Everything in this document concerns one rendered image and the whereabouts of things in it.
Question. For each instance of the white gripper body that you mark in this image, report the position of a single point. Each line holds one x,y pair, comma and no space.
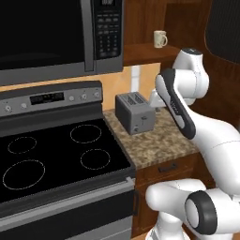
154,99

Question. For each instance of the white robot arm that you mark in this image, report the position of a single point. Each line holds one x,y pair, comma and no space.
218,146

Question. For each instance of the grey toaster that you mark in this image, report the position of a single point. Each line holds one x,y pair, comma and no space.
134,115

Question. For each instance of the grey stove knob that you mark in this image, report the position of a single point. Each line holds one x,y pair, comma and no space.
7,108
71,98
24,105
83,96
97,94

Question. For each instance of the cream mug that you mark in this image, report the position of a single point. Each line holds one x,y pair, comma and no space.
159,39

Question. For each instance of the wooden drawer front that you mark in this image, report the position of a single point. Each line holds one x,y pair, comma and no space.
150,175

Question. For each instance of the wooden door with dark panel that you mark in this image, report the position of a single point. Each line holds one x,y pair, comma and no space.
223,28

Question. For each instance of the black and grey stove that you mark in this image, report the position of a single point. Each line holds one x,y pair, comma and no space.
59,150

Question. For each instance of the wooden base cupboard door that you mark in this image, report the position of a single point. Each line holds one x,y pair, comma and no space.
141,222

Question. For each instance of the grey microwave oven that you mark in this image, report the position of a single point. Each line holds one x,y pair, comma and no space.
40,34

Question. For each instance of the black oven door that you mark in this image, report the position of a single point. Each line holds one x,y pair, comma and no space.
72,218

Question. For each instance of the open wooden wall cabinet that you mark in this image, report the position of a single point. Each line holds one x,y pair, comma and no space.
140,22

